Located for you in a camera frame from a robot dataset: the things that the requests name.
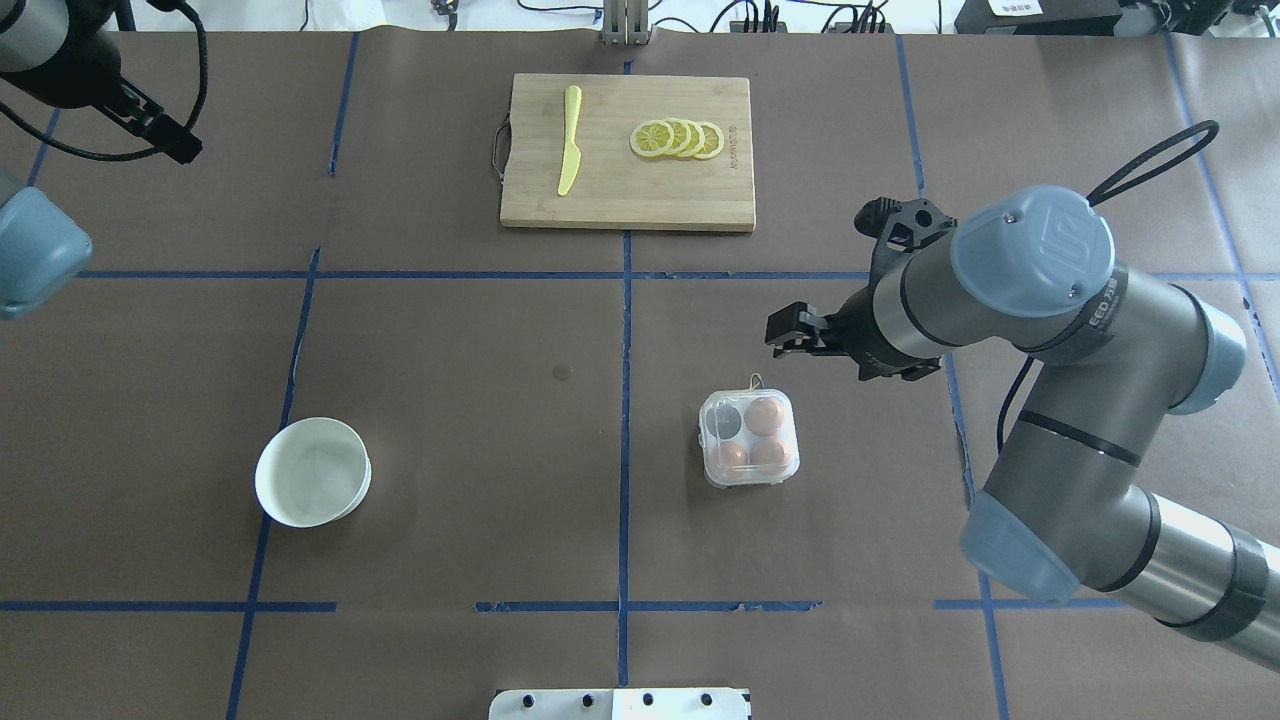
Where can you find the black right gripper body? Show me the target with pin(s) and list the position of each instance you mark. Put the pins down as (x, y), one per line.
(853, 325)

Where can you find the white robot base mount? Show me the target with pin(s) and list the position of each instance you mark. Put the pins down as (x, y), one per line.
(623, 703)

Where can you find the brown egg in box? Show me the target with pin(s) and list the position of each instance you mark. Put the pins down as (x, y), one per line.
(765, 416)
(770, 456)

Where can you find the bamboo cutting board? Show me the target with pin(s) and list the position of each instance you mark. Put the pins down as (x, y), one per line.
(615, 190)

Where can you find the aluminium frame post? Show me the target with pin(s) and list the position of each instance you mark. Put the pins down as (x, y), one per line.
(626, 23)

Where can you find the brown egg from bowl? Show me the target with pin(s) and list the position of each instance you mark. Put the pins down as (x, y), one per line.
(731, 459)

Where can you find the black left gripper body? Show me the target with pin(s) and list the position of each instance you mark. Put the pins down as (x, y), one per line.
(140, 112)

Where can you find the yellow plastic knife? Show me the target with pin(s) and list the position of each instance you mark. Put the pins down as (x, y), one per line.
(571, 152)

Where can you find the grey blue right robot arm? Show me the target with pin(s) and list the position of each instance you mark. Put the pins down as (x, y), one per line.
(1118, 351)

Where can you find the white round bowl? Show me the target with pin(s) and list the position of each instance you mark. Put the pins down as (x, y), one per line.
(315, 471)

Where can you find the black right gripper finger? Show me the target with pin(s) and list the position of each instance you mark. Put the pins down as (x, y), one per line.
(796, 329)

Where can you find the clear plastic egg box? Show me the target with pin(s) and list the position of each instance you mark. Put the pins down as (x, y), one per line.
(721, 419)

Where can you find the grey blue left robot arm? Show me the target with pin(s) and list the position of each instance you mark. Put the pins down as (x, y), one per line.
(60, 54)

